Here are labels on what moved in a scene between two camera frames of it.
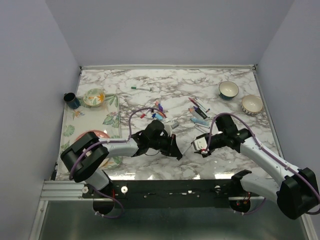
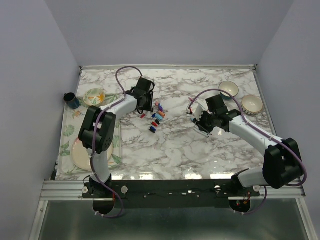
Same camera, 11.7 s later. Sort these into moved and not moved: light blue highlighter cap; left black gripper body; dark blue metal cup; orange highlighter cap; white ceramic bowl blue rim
Moved: left black gripper body
Not moved: dark blue metal cup; orange highlighter cap; white ceramic bowl blue rim; light blue highlighter cap
